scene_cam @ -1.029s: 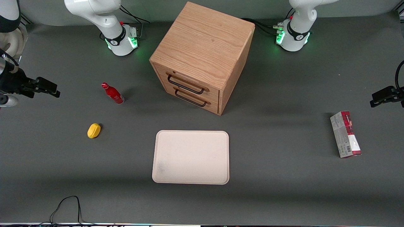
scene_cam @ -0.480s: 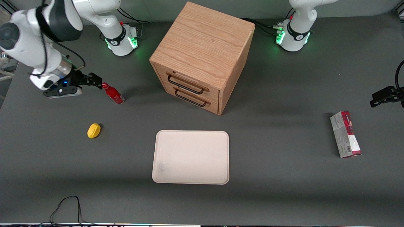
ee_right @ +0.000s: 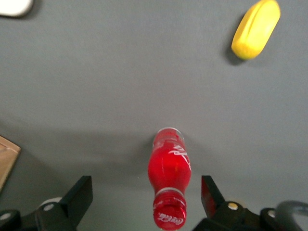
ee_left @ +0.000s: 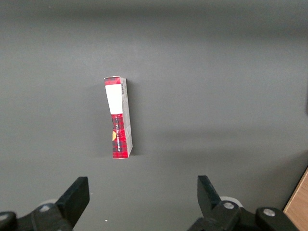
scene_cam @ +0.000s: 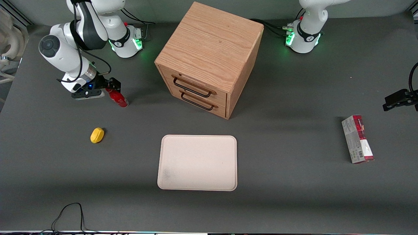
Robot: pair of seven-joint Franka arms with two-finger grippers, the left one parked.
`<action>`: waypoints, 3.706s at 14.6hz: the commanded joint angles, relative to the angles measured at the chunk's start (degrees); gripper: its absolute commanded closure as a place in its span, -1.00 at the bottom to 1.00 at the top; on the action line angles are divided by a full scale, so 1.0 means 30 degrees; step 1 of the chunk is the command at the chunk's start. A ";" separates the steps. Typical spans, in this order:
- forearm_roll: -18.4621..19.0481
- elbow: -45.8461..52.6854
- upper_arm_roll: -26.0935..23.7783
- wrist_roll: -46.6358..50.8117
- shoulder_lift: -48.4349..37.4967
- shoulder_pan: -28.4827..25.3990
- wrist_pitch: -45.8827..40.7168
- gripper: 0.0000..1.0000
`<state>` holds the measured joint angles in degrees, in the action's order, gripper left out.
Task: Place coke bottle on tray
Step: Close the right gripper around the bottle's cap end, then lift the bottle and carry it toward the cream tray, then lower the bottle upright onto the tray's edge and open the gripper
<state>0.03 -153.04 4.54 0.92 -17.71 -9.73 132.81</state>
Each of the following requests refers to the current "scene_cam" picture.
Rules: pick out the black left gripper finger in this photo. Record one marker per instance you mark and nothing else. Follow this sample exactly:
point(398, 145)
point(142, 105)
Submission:
point(412, 97)
point(393, 101)

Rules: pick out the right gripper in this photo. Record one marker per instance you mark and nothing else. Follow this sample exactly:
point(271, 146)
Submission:
point(100, 83)

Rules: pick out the red coke bottle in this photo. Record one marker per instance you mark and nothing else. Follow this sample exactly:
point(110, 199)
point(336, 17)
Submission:
point(119, 100)

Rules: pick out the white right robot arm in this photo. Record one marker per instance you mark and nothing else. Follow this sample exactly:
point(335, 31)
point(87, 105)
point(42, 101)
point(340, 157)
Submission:
point(63, 49)

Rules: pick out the beige plastic tray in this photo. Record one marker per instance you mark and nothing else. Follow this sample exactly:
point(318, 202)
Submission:
point(199, 163)

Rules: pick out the yellow lemon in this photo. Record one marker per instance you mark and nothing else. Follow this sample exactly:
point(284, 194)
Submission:
point(97, 135)

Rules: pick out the red and grey carton box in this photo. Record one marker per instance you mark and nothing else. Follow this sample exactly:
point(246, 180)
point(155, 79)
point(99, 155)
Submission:
point(358, 140)

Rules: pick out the white equipment beside table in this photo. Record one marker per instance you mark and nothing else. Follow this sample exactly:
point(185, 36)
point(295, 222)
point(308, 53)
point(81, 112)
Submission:
point(13, 42)

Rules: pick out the wooden drawer cabinet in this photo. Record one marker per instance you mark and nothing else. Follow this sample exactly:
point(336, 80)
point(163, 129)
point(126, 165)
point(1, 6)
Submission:
point(212, 45)

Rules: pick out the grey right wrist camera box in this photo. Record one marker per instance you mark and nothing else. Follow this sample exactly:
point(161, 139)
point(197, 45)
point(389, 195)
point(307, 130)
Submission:
point(86, 94)

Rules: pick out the aluminium frame profile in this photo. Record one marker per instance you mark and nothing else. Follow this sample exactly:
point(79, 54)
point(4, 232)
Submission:
point(19, 14)

